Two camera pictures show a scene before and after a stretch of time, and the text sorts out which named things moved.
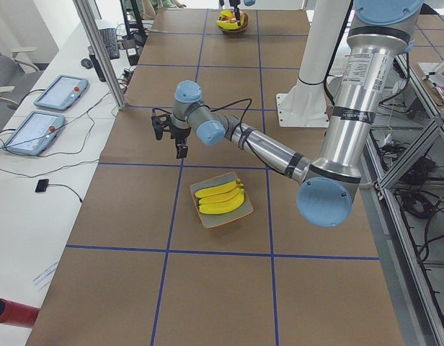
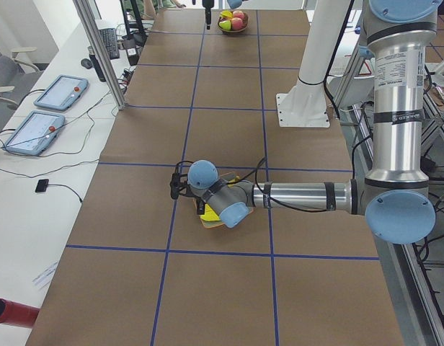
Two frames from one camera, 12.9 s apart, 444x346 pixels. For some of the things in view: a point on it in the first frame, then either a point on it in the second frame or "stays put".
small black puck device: x=42 y=185 stays put
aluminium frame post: x=81 y=6 stays put
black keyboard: x=110 y=40 stays put
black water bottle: x=96 y=66 stays put
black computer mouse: x=86 y=63 stays put
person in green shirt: x=149 y=9 stays put
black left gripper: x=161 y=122 → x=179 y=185
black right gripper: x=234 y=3 → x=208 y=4
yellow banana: x=226 y=25 → x=209 y=214
